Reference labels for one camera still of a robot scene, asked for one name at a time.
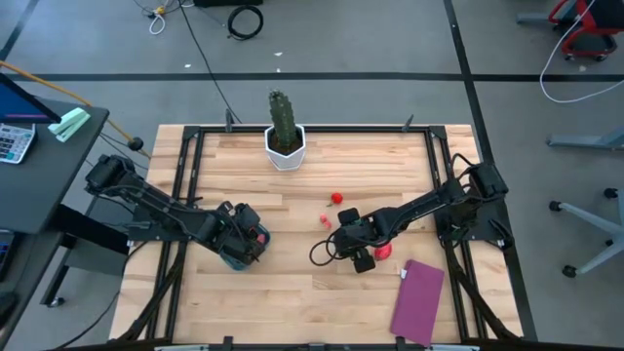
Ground long white cable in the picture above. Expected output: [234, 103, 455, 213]
[539, 0, 624, 104]

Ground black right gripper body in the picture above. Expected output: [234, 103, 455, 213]
[333, 221, 379, 259]

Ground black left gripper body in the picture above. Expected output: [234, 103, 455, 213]
[218, 226, 267, 267]

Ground white calculator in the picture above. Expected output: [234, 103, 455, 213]
[0, 122, 38, 166]

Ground computer monitor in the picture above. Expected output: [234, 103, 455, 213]
[0, 72, 62, 125]

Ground magenta cloth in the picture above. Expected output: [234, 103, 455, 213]
[389, 258, 446, 348]

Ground black desk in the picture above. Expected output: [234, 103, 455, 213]
[0, 95, 131, 351]

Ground black coiled cable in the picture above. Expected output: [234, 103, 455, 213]
[226, 4, 265, 41]

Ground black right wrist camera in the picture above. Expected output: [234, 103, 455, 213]
[352, 248, 377, 275]

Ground red and black chair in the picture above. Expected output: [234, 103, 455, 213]
[516, 0, 624, 62]

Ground grey wheeled chair base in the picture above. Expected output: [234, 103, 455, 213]
[549, 187, 624, 280]

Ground white plant pot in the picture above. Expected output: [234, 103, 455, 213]
[264, 124, 307, 173]

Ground mint green stapler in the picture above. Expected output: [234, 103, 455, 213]
[47, 107, 92, 143]

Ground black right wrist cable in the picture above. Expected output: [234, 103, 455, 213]
[309, 232, 345, 268]

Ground green cactus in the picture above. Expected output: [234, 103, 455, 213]
[267, 89, 299, 150]

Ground black aluminium table frame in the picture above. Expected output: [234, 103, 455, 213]
[109, 114, 537, 351]

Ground teal plastic tupperware tub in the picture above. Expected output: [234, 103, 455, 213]
[218, 223, 272, 272]

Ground orange cable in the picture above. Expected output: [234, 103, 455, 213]
[0, 58, 152, 160]

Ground grey chair base leg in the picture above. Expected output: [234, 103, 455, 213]
[546, 126, 624, 151]

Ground black floor cable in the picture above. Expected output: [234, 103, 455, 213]
[177, 0, 244, 126]

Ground white looped cable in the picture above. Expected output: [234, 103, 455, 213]
[148, 4, 168, 36]

